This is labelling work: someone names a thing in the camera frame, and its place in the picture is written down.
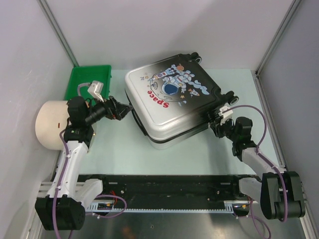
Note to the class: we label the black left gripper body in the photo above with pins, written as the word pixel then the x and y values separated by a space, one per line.
pixel 102 111

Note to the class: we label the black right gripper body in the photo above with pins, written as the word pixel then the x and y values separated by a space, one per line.
pixel 227 129

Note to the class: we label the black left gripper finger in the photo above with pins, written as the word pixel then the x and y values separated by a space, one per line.
pixel 121 111
pixel 114 103

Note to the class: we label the space astronaut print suitcase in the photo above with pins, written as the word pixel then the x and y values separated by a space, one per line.
pixel 174 99

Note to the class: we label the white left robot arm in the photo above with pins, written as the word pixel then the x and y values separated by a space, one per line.
pixel 63 207

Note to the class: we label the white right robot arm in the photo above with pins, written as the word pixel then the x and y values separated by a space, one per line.
pixel 279 192

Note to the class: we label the green plastic bin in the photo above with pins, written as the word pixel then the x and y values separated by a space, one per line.
pixel 88 74

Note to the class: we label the beige cylindrical drum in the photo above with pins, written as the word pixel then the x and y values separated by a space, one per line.
pixel 50 122

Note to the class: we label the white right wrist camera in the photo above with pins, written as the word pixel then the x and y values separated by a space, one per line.
pixel 225 113

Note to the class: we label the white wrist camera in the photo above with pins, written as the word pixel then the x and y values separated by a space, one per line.
pixel 225 113
pixel 95 90

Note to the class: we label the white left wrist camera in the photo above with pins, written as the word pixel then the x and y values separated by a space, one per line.
pixel 95 90

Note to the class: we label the aluminium frame post right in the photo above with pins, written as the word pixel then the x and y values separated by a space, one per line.
pixel 293 8

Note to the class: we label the aluminium frame post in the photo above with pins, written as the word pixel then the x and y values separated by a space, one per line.
pixel 293 8
pixel 48 13

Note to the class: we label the grey slotted cable duct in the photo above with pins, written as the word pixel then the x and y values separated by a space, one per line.
pixel 226 207

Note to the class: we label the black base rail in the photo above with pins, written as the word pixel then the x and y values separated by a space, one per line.
pixel 177 191

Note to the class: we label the aluminium frame post left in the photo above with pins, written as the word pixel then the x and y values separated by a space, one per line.
pixel 48 13

